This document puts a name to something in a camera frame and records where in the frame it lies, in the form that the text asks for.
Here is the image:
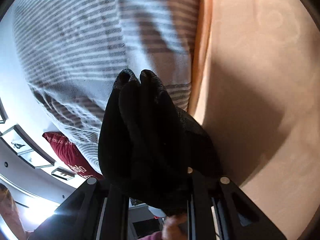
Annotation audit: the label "person's right hand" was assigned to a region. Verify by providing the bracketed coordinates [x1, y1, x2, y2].
[162, 214, 188, 240]

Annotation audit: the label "white wall shelf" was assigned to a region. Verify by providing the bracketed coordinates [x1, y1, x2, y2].
[1, 94, 75, 183]

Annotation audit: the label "black pants with blue trim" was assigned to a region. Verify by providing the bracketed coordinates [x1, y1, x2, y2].
[98, 69, 221, 216]

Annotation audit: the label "red patterned cloth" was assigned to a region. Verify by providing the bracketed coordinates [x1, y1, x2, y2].
[42, 132, 104, 180]

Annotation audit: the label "grey white striped blanket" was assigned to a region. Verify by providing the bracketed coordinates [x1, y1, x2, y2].
[12, 0, 200, 171]

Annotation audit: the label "pink sleeve forearm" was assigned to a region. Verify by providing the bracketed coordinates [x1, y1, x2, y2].
[138, 231, 162, 240]

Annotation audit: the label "peach bed sheet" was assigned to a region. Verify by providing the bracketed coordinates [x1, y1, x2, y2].
[191, 0, 319, 239]

